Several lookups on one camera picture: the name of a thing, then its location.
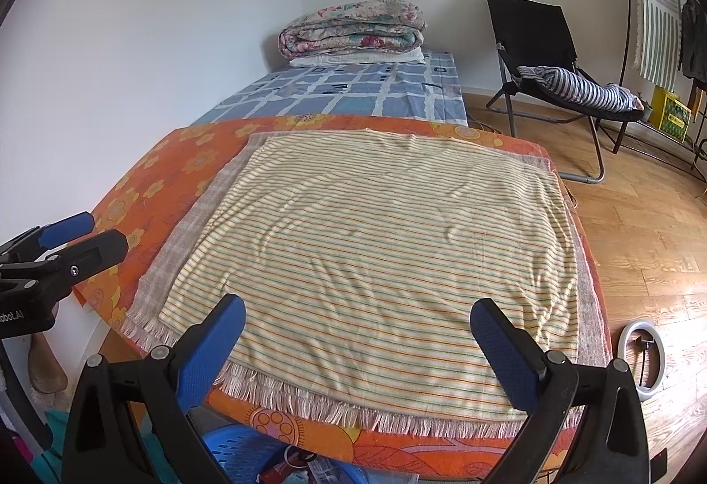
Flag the blue plastic trash basket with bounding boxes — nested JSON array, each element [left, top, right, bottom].
[[201, 423, 366, 484]]

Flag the crumpled trash in basket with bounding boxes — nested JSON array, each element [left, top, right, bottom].
[[254, 446, 391, 484]]

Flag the orange floral bedsheet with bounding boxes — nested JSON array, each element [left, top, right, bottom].
[[71, 113, 615, 482]]

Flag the grey fringed blanket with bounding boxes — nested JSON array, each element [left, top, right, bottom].
[[117, 130, 615, 441]]

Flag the striped yellow towel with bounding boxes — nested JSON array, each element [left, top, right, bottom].
[[157, 129, 582, 424]]

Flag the teal floor mat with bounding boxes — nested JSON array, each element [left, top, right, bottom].
[[31, 410, 180, 484]]

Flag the black metal clothes rack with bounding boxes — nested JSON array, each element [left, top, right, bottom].
[[612, 0, 706, 182]]

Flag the striped cloth on chair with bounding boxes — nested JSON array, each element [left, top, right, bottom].
[[518, 65, 643, 113]]

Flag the black folding chair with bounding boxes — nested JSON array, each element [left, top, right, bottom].
[[485, 0, 645, 185]]

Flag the blue checked bedsheet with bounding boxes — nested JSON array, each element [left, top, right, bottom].
[[195, 52, 468, 125]]

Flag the yellow green crate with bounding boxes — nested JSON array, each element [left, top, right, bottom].
[[648, 86, 692, 142]]

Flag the white folded pillow sheet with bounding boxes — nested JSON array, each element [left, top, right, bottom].
[[289, 47, 426, 68]]

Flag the folded floral quilt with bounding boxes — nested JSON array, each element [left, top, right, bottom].
[[278, 0, 426, 60]]

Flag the dark hanging clothes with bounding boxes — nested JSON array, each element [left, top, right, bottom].
[[680, 0, 707, 89]]

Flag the green striped hanging towel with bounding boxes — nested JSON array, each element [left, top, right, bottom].
[[634, 0, 680, 92]]

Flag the white ring light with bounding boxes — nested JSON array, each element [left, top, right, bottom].
[[615, 319, 668, 403]]

